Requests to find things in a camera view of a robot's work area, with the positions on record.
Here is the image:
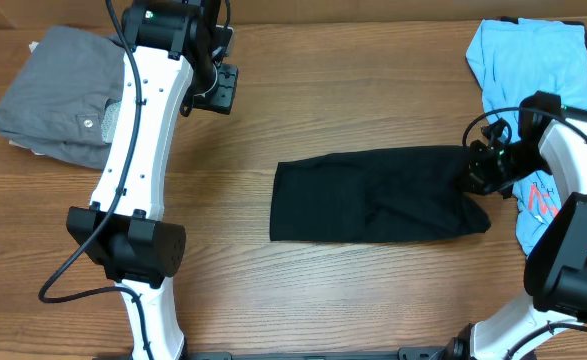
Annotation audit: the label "black t-shirt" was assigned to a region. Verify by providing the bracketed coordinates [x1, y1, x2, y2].
[269, 146, 491, 243]

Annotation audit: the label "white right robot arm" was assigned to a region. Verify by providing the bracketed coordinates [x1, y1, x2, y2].
[434, 91, 587, 359]

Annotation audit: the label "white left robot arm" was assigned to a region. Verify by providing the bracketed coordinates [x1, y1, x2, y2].
[66, 1, 238, 359]

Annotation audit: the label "light blue printed t-shirt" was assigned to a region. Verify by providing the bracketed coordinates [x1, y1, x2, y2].
[466, 17, 587, 257]

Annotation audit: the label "folded grey shorts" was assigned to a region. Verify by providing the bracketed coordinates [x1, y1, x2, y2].
[0, 26, 124, 169]

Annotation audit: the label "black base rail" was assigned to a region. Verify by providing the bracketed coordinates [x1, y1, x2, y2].
[92, 345, 454, 360]

